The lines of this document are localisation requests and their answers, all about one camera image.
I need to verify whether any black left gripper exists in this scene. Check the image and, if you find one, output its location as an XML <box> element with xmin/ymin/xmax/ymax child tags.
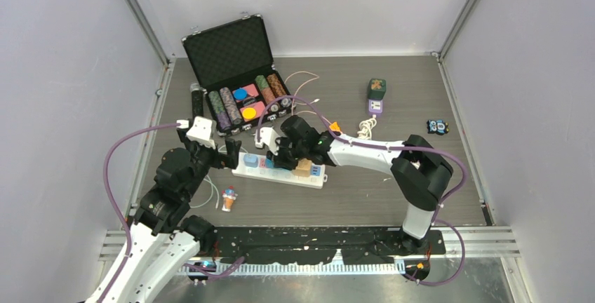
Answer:
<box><xmin>180</xmin><ymin>126</ymin><xmax>241</xmax><ymax>198</ymax></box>

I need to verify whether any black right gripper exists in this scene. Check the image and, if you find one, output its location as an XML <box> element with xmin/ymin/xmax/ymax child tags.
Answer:
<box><xmin>267</xmin><ymin>137</ymin><xmax>307</xmax><ymax>172</ymax></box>

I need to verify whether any beige cube socket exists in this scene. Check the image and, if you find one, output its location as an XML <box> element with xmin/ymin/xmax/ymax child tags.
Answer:
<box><xmin>293</xmin><ymin>159</ymin><xmax>312</xmax><ymax>177</ymax></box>

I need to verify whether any dark green cube socket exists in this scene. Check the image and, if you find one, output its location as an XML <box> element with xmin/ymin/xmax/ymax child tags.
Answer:
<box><xmin>366</xmin><ymin>78</ymin><xmax>387</xmax><ymax>101</ymax></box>

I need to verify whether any light blue charger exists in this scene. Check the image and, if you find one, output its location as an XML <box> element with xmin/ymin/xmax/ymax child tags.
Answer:
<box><xmin>243</xmin><ymin>154</ymin><xmax>259</xmax><ymax>168</ymax></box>

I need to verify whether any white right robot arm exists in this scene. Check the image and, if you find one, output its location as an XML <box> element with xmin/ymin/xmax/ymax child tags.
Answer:
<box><xmin>255</xmin><ymin>116</ymin><xmax>453</xmax><ymax>254</ymax></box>

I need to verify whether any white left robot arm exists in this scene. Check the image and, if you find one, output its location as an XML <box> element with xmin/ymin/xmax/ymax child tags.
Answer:
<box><xmin>87</xmin><ymin>140</ymin><xmax>241</xmax><ymax>302</ymax></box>

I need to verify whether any long white colourful power strip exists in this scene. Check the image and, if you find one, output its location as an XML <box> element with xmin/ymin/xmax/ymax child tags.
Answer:
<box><xmin>232</xmin><ymin>152</ymin><xmax>328</xmax><ymax>189</ymax></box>

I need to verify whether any ice cream toy figure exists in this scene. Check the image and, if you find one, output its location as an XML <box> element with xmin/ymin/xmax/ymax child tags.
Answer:
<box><xmin>222</xmin><ymin>187</ymin><xmax>237</xmax><ymax>212</ymax></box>

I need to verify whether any yellow plastic block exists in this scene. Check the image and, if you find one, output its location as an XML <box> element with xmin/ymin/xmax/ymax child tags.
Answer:
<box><xmin>329</xmin><ymin>122</ymin><xmax>341</xmax><ymax>133</ymax></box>

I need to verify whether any black poker chip case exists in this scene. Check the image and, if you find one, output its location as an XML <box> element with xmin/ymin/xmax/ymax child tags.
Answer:
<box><xmin>181</xmin><ymin>14</ymin><xmax>293</xmax><ymax>137</ymax></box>

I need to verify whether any purple power strip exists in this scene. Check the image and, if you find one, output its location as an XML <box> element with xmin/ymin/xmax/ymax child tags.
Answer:
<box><xmin>368</xmin><ymin>100</ymin><xmax>383</xmax><ymax>117</ymax></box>

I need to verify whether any small blue black toy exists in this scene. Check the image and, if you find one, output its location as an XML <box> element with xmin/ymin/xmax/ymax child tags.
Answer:
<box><xmin>427</xmin><ymin>119</ymin><xmax>450</xmax><ymax>135</ymax></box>

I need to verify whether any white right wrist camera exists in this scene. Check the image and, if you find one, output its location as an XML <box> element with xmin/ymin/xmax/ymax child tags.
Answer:
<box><xmin>255</xmin><ymin>127</ymin><xmax>281</xmax><ymax>156</ymax></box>

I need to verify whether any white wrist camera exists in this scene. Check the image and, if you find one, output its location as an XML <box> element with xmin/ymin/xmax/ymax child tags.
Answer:
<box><xmin>176</xmin><ymin>116</ymin><xmax>217</xmax><ymax>149</ymax></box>
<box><xmin>255</xmin><ymin>127</ymin><xmax>281</xmax><ymax>156</ymax></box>

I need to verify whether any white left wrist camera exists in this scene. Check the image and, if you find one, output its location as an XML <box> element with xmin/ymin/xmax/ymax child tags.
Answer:
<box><xmin>176</xmin><ymin>116</ymin><xmax>217</xmax><ymax>149</ymax></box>

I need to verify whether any white thin cable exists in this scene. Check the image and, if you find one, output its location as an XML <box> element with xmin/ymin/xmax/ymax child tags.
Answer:
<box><xmin>190</xmin><ymin>175</ymin><xmax>220</xmax><ymax>210</ymax></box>

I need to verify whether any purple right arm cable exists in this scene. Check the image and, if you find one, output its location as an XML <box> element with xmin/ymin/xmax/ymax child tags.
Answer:
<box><xmin>254</xmin><ymin>95</ymin><xmax>467</xmax><ymax>288</ymax></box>

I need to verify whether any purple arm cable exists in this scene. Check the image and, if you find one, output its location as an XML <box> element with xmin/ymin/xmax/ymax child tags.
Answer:
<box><xmin>254</xmin><ymin>95</ymin><xmax>467</xmax><ymax>288</ymax></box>
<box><xmin>95</xmin><ymin>121</ymin><xmax>189</xmax><ymax>303</ymax></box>

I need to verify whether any white bundled strip cord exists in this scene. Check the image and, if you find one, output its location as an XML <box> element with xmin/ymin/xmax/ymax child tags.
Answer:
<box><xmin>356</xmin><ymin>116</ymin><xmax>378</xmax><ymax>142</ymax></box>

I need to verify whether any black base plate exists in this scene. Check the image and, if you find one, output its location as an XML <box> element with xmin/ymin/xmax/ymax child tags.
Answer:
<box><xmin>196</xmin><ymin>227</ymin><xmax>446</xmax><ymax>265</ymax></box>

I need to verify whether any pink charging cable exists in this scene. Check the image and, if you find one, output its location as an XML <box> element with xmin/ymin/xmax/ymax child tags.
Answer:
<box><xmin>284</xmin><ymin>71</ymin><xmax>333</xmax><ymax>128</ymax></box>

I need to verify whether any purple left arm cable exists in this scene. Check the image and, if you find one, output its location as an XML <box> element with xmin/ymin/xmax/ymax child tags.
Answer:
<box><xmin>95</xmin><ymin>121</ymin><xmax>189</xmax><ymax>303</ymax></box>

